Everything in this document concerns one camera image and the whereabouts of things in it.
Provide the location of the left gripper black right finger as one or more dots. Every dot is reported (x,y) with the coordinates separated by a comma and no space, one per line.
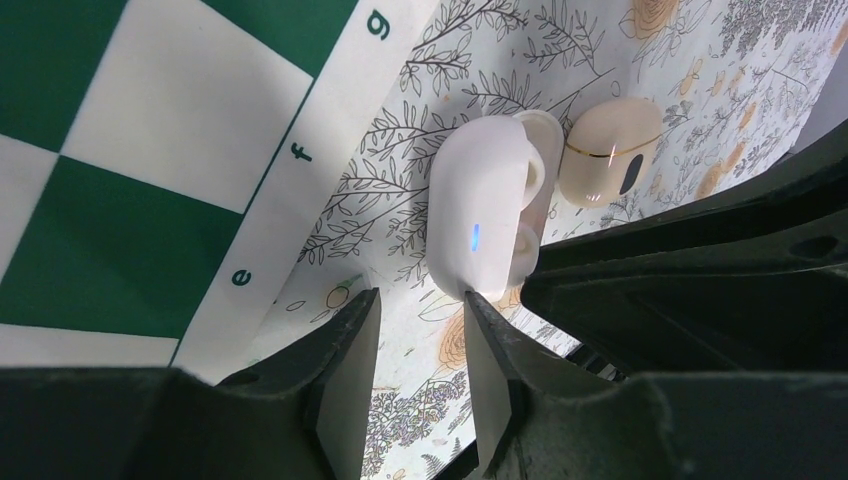
(506,369)

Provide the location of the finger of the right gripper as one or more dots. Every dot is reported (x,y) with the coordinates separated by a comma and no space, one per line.
(753,278)

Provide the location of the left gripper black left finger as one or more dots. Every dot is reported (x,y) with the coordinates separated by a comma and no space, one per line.
(308,403)

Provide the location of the beige earbud charging case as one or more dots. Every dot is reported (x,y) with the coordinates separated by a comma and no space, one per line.
(608,151)

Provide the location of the white earbud case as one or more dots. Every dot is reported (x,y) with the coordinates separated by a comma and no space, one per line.
(490,185)

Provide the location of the floral patterned table mat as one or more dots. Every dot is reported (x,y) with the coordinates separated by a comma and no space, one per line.
(737,83)

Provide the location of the green white chessboard mat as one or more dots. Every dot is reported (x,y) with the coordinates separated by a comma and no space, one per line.
(164,162)

